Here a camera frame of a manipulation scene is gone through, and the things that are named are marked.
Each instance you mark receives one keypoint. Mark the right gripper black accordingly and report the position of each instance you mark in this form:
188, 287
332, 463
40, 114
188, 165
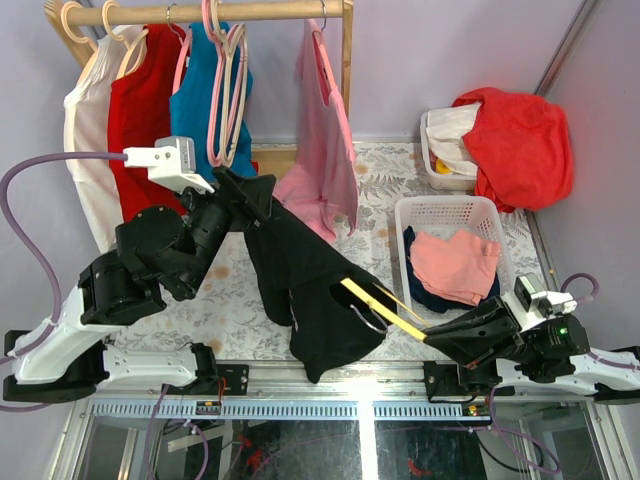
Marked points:
478, 335

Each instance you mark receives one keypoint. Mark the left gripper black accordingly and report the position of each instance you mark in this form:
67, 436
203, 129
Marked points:
256, 192

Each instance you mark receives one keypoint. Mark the yellow hanger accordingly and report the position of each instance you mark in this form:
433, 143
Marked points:
377, 307

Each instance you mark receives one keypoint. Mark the black t shirt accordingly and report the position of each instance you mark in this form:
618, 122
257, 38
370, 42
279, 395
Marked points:
299, 279

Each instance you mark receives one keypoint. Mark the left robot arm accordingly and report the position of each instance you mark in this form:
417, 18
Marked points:
157, 251

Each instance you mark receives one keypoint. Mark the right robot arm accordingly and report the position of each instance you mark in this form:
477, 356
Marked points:
555, 355

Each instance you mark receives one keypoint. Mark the navy blue folded shirt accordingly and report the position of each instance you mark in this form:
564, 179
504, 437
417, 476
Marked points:
431, 301

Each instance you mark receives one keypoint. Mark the pink t shirt on hanger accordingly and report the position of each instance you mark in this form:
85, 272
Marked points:
322, 185

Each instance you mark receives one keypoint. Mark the salmon pink folded shirt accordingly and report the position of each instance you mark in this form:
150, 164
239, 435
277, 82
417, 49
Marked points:
461, 269

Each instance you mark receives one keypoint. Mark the blue t shirt on hanger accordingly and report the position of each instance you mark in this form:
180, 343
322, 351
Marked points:
190, 108

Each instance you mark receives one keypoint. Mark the pink empty hanger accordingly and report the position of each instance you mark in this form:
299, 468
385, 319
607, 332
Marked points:
220, 97

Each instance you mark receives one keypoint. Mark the red t shirt on hanger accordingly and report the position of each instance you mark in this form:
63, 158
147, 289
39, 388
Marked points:
139, 115

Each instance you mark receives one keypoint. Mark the beige empty hanger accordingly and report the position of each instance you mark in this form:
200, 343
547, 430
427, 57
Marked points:
235, 84

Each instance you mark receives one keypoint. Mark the white t shirt on hanger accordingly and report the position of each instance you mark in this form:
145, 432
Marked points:
85, 130

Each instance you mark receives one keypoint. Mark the peach hanger far left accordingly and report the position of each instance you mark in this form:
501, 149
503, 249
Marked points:
73, 31

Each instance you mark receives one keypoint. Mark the white laundry basket front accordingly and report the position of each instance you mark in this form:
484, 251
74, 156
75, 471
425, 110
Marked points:
442, 216

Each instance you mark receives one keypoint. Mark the white laundry basket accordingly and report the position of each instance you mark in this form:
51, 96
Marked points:
443, 182
442, 216

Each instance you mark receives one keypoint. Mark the white laundry basket back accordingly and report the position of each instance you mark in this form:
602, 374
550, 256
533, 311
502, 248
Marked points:
443, 182

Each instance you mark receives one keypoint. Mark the yellow item in back basket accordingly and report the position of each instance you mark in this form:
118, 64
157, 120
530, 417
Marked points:
442, 168

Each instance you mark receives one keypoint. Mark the red orange cloth on basket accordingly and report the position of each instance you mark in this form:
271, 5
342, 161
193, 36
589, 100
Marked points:
521, 145

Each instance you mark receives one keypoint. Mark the white cloth in back basket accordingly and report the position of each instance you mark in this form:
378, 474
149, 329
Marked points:
445, 129

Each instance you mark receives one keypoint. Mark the wooden clothes rack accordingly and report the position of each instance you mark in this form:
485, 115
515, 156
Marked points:
275, 160

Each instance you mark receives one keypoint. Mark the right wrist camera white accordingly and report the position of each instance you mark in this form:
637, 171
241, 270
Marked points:
530, 304

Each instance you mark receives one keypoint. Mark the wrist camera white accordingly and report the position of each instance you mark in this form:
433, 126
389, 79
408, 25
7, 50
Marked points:
530, 304
170, 163

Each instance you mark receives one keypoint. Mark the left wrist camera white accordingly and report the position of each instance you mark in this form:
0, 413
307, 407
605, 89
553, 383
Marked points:
170, 163

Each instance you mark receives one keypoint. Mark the aluminium rail frame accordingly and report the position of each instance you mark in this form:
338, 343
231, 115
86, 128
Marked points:
279, 390

